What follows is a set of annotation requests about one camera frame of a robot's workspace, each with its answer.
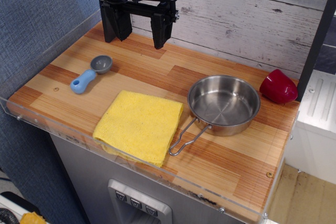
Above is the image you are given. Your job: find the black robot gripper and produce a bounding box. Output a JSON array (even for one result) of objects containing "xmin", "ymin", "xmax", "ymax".
[{"xmin": 100, "ymin": 0, "xmax": 179, "ymax": 49}]

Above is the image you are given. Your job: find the stainless steel pan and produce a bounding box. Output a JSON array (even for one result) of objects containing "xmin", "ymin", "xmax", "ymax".
[{"xmin": 168, "ymin": 75, "xmax": 261, "ymax": 156}]

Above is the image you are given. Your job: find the yellow folded cloth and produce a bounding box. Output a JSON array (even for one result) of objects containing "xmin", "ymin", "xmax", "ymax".
[{"xmin": 92, "ymin": 90, "xmax": 183, "ymax": 167}]

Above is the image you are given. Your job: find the blue grey ice cream scoop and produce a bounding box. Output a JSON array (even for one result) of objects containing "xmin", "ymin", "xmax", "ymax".
[{"xmin": 70, "ymin": 55, "xmax": 113, "ymax": 94}]

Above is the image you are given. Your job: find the red plastic cup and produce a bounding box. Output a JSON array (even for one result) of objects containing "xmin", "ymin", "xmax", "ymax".
[{"xmin": 259, "ymin": 69, "xmax": 298, "ymax": 104}]

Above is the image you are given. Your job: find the silver toy fridge cabinet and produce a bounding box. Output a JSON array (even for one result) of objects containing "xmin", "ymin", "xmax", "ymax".
[{"xmin": 51, "ymin": 135, "xmax": 240, "ymax": 223}]

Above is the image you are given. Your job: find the clear acrylic table guard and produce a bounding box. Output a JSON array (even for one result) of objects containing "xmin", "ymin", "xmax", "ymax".
[{"xmin": 1, "ymin": 5, "xmax": 299, "ymax": 223}]

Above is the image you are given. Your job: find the white plastic bin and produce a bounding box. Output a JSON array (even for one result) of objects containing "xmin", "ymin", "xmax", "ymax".
[{"xmin": 285, "ymin": 70, "xmax": 335, "ymax": 184}]

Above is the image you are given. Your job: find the yellow object bottom left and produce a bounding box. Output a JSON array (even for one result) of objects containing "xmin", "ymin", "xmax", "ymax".
[{"xmin": 19, "ymin": 212, "xmax": 47, "ymax": 224}]

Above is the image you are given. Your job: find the black vertical post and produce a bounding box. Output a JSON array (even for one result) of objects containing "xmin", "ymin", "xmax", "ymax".
[{"xmin": 296, "ymin": 0, "xmax": 335, "ymax": 102}]

